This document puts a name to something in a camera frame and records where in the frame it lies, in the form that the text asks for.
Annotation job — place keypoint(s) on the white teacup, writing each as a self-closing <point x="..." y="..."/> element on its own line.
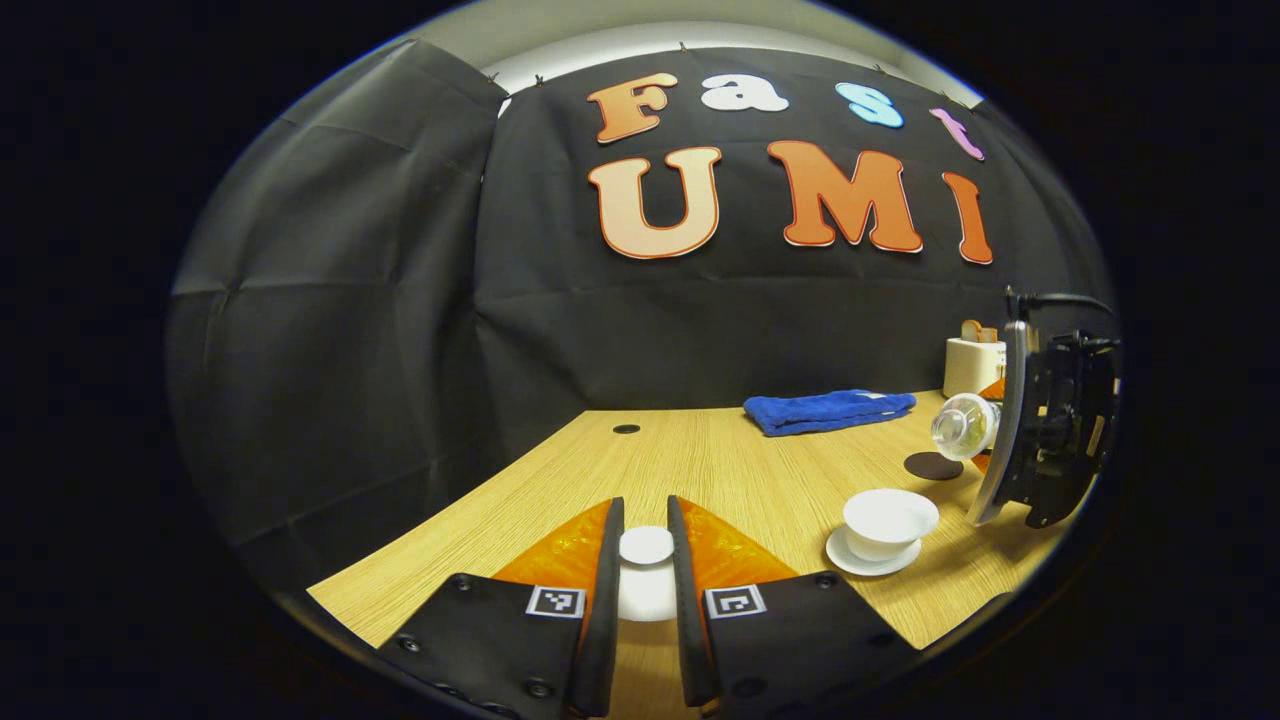
<point x="890" y="515"/>

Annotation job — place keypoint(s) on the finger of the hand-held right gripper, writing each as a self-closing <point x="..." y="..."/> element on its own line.
<point x="995" y="480"/>
<point x="1015" y="370"/>

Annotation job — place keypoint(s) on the clear water bottle green drink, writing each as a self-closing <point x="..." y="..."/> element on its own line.
<point x="962" y="428"/>

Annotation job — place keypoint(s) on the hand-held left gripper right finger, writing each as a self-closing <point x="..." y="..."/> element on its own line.
<point x="685" y="620"/>

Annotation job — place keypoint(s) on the white saucer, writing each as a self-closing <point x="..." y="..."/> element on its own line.
<point x="850" y="562"/>

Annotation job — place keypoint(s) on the black backdrop cloth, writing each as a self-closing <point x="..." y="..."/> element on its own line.
<point x="400" y="300"/>

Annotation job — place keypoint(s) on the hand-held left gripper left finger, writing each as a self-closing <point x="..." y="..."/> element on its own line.
<point x="610" y="620"/>

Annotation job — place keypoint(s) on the blue folded towel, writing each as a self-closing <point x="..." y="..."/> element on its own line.
<point x="820" y="410"/>

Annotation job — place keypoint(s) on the dark round coaster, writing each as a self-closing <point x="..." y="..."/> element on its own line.
<point x="930" y="466"/>

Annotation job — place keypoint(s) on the white teacup lid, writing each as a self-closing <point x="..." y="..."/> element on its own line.
<point x="646" y="590"/>

